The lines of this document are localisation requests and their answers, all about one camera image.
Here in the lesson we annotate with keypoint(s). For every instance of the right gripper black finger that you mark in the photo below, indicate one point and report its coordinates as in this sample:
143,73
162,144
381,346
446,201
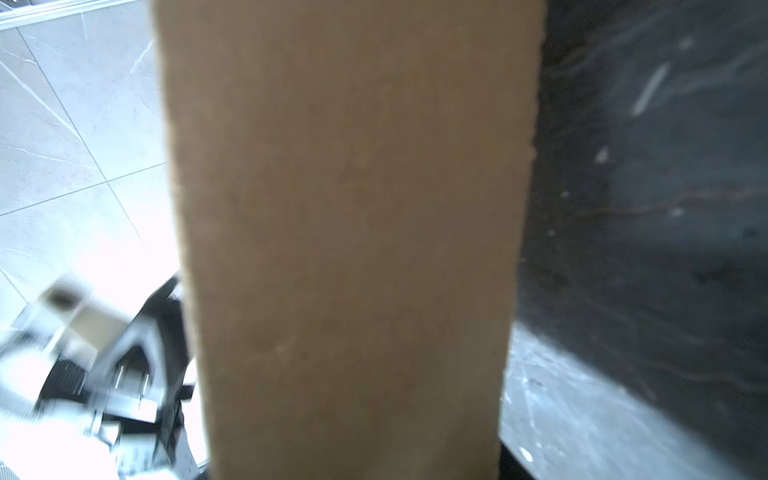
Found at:
510,468

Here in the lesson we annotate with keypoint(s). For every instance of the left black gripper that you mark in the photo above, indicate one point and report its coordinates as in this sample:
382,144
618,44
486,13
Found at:
126,376

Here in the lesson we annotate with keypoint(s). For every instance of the cardboard sheet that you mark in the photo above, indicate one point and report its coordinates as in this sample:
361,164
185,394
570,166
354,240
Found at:
350,182

